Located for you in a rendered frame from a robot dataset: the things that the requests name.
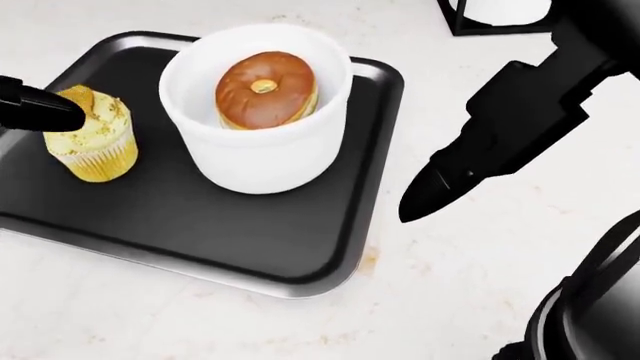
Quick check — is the black rectangular serving tray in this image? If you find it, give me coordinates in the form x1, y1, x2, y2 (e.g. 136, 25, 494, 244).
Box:
0, 30, 406, 300

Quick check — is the white bowl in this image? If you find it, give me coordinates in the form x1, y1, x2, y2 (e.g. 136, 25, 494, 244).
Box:
158, 22, 352, 195

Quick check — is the brown pancake stack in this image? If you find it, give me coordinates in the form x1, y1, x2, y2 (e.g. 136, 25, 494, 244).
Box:
215, 51, 320, 131

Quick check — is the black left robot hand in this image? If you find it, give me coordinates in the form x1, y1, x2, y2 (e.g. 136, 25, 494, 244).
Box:
0, 75, 87, 133

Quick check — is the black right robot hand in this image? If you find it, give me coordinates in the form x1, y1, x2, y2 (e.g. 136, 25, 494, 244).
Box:
399, 0, 640, 225

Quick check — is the yellow frosted cupcake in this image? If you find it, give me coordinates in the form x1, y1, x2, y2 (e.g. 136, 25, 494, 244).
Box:
43, 84, 140, 185

